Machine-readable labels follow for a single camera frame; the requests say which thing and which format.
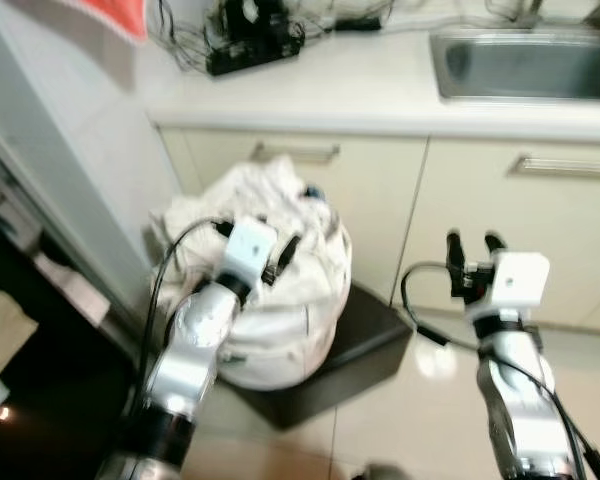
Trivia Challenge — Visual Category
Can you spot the white cloth laundry bag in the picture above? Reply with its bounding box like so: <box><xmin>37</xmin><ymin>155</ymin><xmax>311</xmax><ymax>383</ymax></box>
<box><xmin>148</xmin><ymin>158</ymin><xmax>354</xmax><ymax>392</ymax></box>

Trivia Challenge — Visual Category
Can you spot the black low platform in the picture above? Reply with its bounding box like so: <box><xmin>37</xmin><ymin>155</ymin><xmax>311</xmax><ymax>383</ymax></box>
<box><xmin>220</xmin><ymin>281</ymin><xmax>414</xmax><ymax>432</ymax></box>

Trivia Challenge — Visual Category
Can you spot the steel kitchen sink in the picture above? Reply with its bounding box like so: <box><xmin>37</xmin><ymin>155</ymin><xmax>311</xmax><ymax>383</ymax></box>
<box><xmin>429</xmin><ymin>29</ymin><xmax>600</xmax><ymax>104</ymax></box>

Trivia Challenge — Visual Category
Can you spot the grey robot foot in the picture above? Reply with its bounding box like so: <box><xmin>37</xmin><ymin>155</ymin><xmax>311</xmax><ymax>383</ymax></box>
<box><xmin>363</xmin><ymin>462</ymin><xmax>413</xmax><ymax>480</ymax></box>

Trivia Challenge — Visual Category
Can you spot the metal sink faucet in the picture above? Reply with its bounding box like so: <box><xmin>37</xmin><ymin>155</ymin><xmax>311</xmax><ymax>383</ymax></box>
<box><xmin>483</xmin><ymin>0</ymin><xmax>586</xmax><ymax>31</ymax></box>

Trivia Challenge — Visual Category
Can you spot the red hanging cloth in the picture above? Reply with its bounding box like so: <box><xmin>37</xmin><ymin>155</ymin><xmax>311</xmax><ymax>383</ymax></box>
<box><xmin>72</xmin><ymin>0</ymin><xmax>147</xmax><ymax>42</ymax></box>

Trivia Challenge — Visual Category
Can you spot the black power adapter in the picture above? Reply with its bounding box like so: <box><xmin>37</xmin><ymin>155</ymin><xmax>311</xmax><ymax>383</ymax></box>
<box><xmin>334</xmin><ymin>14</ymin><xmax>384</xmax><ymax>33</ymax></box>

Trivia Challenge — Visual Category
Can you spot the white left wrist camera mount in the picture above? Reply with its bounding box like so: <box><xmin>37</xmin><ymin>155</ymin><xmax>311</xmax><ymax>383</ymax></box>
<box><xmin>223</xmin><ymin>217</ymin><xmax>280</xmax><ymax>286</ymax></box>

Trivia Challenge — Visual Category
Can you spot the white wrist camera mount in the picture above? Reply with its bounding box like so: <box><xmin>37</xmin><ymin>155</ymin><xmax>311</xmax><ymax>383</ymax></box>
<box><xmin>477</xmin><ymin>252</ymin><xmax>551</xmax><ymax>315</ymax></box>
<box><xmin>223</xmin><ymin>217</ymin><xmax>280</xmax><ymax>286</ymax></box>

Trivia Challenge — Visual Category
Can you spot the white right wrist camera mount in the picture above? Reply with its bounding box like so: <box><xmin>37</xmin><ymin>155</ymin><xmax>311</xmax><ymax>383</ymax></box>
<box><xmin>477</xmin><ymin>252</ymin><xmax>551</xmax><ymax>315</ymax></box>

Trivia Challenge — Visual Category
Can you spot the cream cabinet door long handle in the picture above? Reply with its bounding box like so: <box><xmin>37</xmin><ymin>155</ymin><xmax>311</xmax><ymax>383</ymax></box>
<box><xmin>390</xmin><ymin>136</ymin><xmax>600</xmax><ymax>336</ymax></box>

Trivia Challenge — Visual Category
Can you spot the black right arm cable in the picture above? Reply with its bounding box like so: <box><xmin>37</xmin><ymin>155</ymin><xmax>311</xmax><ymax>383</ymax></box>
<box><xmin>399</xmin><ymin>261</ymin><xmax>600</xmax><ymax>480</ymax></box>

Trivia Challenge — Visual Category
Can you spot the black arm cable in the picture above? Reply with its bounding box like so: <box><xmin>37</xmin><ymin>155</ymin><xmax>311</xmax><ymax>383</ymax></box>
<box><xmin>133</xmin><ymin>217</ymin><xmax>231</xmax><ymax>426</ymax></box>
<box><xmin>399</xmin><ymin>261</ymin><xmax>600</xmax><ymax>480</ymax></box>

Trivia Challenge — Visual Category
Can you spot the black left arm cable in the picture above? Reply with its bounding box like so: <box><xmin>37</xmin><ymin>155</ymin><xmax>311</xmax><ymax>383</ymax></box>
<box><xmin>133</xmin><ymin>217</ymin><xmax>231</xmax><ymax>426</ymax></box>

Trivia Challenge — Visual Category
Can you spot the cream cabinet door short handle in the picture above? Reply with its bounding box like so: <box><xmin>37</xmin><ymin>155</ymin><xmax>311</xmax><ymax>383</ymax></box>
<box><xmin>158</xmin><ymin>126</ymin><xmax>429</xmax><ymax>303</ymax></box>

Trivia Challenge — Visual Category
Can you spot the short metal cabinet handle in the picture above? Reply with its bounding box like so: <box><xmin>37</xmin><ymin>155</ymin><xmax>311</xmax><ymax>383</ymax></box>
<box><xmin>251</xmin><ymin>141</ymin><xmax>342</xmax><ymax>166</ymax></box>

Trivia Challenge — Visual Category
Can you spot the long metal cabinet handle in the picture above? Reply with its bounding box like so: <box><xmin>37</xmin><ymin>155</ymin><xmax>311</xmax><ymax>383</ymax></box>
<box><xmin>508</xmin><ymin>152</ymin><xmax>600</xmax><ymax>181</ymax></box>

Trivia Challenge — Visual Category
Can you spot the black device with tangled cables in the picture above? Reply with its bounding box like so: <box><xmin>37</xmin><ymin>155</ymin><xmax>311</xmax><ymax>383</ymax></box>
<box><xmin>150</xmin><ymin>0</ymin><xmax>331</xmax><ymax>78</ymax></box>

